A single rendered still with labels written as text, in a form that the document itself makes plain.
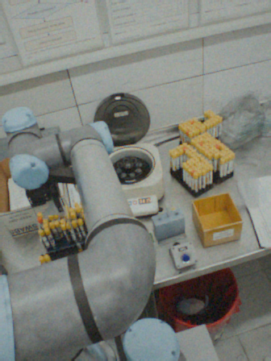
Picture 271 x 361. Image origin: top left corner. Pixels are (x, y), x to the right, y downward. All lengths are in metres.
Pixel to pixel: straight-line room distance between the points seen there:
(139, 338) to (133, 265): 0.40
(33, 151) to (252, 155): 1.01
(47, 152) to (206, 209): 0.70
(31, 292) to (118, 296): 0.10
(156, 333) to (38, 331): 0.44
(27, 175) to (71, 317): 0.39
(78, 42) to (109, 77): 0.19
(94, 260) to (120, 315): 0.07
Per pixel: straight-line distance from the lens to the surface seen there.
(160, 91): 1.52
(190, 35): 1.41
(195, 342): 1.08
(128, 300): 0.45
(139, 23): 1.37
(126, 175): 1.35
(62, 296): 0.44
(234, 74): 1.63
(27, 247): 1.38
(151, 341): 0.84
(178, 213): 1.22
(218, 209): 1.34
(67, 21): 1.31
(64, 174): 0.96
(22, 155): 0.76
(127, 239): 0.48
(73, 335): 0.46
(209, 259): 1.24
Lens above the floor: 1.93
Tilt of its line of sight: 46 degrees down
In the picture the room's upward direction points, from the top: 10 degrees counter-clockwise
